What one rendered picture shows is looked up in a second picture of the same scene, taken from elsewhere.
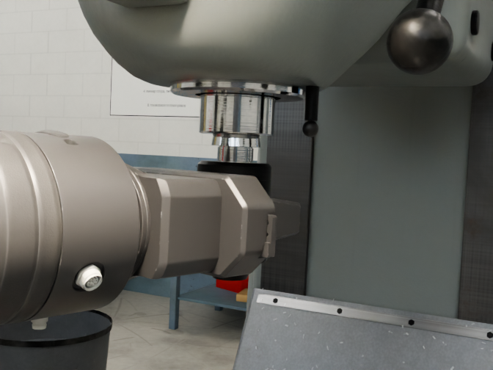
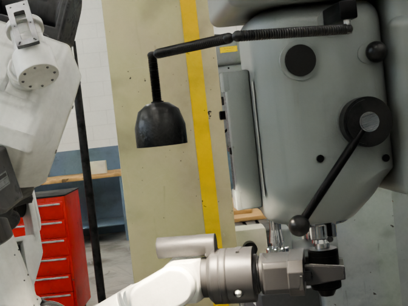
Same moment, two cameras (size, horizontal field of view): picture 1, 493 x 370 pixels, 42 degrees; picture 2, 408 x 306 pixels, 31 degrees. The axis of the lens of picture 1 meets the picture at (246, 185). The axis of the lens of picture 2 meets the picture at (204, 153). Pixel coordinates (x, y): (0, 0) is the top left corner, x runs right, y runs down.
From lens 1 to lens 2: 0.94 m
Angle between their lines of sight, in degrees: 58
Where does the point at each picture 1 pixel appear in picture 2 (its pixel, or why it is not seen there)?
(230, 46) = (275, 219)
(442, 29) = (294, 225)
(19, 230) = (212, 280)
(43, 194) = (220, 270)
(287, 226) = (335, 276)
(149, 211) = (262, 272)
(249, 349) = not seen: outside the picture
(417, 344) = not seen: outside the picture
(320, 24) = (297, 210)
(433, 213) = not seen: outside the picture
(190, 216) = (272, 275)
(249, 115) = (313, 232)
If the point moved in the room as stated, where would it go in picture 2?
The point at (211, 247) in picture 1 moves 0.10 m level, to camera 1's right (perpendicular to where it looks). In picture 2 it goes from (285, 285) to (329, 295)
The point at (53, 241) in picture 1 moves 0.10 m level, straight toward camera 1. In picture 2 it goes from (223, 283) to (179, 300)
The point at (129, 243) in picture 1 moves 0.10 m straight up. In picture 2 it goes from (248, 283) to (241, 219)
